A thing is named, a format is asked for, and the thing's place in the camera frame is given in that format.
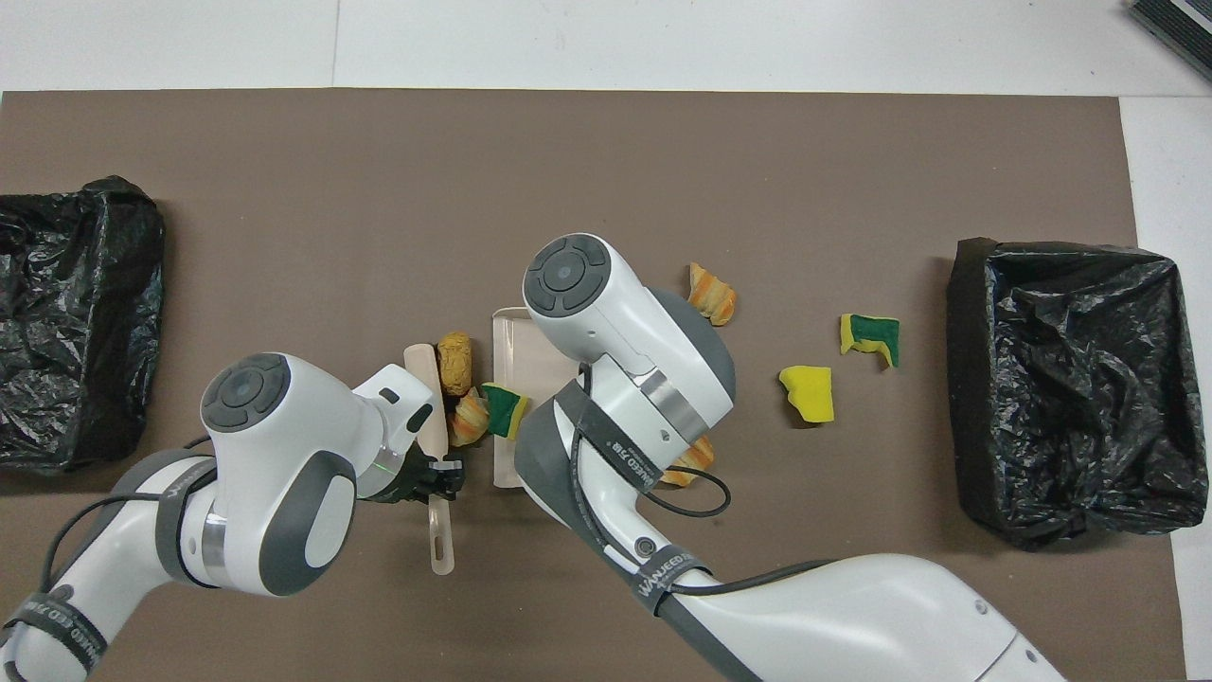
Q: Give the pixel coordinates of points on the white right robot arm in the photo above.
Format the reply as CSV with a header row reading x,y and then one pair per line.
x,y
606,313

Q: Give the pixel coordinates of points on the black bag lined bin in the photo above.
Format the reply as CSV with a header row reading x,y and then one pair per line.
x,y
1070,398
95,265

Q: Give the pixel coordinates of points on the brown table mat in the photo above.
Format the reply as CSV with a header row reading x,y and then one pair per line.
x,y
663,152

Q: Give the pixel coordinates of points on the beige plastic dustpan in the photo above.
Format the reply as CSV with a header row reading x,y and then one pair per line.
x,y
516,350

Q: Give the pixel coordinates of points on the small green yellow sponge piece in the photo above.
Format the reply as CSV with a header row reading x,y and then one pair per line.
x,y
507,409

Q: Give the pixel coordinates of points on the notched green yellow sponge piece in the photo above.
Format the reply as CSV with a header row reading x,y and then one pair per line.
x,y
876,330

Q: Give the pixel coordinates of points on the brown bread roll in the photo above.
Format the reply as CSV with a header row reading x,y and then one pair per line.
x,y
454,365

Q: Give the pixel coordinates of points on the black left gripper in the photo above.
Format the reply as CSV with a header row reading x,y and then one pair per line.
x,y
402,478

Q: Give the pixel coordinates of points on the beige brush with black bristles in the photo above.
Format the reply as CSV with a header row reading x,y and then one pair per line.
x,y
440,545

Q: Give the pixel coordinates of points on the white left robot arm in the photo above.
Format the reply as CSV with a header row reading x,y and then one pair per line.
x,y
275,445

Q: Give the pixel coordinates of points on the dark ribbed device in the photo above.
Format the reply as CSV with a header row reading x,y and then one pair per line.
x,y
1184,24

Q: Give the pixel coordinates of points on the striped croissant piece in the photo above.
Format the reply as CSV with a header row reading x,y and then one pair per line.
x,y
696,459
715,296
469,421

